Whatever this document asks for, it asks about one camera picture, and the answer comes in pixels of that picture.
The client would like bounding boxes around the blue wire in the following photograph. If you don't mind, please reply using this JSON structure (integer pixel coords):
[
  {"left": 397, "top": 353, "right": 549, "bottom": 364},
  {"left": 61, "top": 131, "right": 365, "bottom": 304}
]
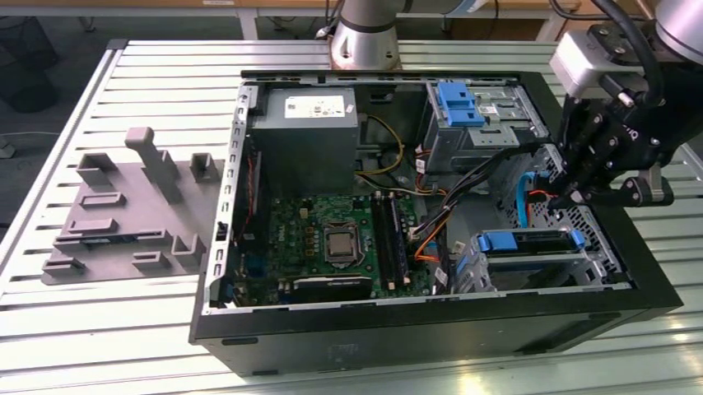
[{"left": 516, "top": 170, "right": 549, "bottom": 230}]

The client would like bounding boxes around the hard disk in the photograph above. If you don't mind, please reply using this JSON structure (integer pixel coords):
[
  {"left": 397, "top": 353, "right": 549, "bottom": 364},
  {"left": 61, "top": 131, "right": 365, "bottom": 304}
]
[{"left": 459, "top": 229, "right": 585, "bottom": 283}]

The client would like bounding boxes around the metal disk bay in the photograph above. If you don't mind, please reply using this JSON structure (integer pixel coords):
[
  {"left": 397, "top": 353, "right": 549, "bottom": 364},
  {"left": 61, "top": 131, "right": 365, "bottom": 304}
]
[{"left": 450, "top": 228, "right": 632, "bottom": 295}]

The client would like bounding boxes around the grey metal drive cage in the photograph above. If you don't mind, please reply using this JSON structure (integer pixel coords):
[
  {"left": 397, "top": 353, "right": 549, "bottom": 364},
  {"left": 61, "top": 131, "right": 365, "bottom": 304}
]
[{"left": 422, "top": 81, "right": 552, "bottom": 174}]

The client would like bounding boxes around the blue plastic latch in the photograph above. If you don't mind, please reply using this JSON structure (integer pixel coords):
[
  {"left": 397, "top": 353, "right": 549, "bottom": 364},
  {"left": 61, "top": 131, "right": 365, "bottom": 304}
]
[{"left": 438, "top": 81, "right": 489, "bottom": 128}]

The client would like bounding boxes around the silver CPU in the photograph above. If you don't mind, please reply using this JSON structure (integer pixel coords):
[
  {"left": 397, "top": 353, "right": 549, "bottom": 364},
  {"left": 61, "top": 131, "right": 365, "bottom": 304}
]
[{"left": 327, "top": 234, "right": 358, "bottom": 255}]

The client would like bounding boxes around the grey power supply box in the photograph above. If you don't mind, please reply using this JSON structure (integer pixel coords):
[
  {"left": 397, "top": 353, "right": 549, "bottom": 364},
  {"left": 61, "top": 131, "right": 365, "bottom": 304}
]
[{"left": 250, "top": 86, "right": 362, "bottom": 198}]

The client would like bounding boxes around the CPU socket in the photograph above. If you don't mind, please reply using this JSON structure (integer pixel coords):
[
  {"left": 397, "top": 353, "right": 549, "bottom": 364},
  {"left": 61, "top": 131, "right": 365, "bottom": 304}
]
[{"left": 321, "top": 221, "right": 369, "bottom": 271}]

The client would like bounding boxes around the black graphics card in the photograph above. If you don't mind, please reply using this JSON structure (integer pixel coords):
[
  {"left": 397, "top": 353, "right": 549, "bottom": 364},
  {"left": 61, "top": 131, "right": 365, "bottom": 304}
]
[{"left": 290, "top": 274, "right": 375, "bottom": 304}]

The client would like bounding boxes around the green motherboard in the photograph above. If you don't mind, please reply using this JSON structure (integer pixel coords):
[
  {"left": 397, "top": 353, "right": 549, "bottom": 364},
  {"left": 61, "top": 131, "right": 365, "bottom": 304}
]
[{"left": 230, "top": 193, "right": 441, "bottom": 308}]

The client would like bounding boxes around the black PC case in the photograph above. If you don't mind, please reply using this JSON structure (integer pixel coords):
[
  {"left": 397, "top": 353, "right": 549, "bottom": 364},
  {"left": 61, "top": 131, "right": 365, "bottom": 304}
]
[{"left": 189, "top": 69, "right": 686, "bottom": 378}]

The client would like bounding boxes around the grey parts rack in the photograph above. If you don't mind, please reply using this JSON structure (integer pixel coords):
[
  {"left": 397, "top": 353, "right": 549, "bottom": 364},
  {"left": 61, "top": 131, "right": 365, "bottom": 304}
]
[{"left": 41, "top": 126, "right": 227, "bottom": 287}]

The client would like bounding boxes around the white framed wooden desk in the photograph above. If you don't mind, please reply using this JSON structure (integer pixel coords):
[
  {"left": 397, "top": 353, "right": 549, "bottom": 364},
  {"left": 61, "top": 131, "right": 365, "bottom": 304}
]
[{"left": 47, "top": 0, "right": 584, "bottom": 42}]

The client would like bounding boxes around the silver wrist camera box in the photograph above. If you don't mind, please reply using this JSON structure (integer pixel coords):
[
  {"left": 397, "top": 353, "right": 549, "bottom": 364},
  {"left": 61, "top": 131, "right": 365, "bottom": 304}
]
[{"left": 549, "top": 30, "right": 653, "bottom": 102}]

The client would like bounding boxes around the thick black camera cable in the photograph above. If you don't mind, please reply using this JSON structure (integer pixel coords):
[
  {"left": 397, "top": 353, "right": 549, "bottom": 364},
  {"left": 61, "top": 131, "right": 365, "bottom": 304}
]
[{"left": 590, "top": 0, "right": 678, "bottom": 109}]

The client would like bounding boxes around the black cable bundle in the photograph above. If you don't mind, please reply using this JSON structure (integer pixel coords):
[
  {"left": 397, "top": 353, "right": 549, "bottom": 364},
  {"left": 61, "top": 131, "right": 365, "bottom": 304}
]
[{"left": 417, "top": 142, "right": 560, "bottom": 244}]

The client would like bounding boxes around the yellow black wire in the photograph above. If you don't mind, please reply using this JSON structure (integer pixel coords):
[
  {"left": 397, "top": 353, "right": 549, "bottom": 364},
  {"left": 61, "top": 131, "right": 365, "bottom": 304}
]
[{"left": 354, "top": 114, "right": 406, "bottom": 182}]

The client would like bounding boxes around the orange wire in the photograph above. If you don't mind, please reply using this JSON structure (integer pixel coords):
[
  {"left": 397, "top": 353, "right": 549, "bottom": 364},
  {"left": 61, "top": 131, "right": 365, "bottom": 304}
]
[{"left": 413, "top": 240, "right": 441, "bottom": 263}]

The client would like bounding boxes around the thin red wire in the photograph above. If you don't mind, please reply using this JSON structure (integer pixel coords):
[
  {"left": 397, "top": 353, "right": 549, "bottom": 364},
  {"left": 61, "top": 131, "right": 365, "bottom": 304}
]
[{"left": 246, "top": 151, "right": 263, "bottom": 223}]

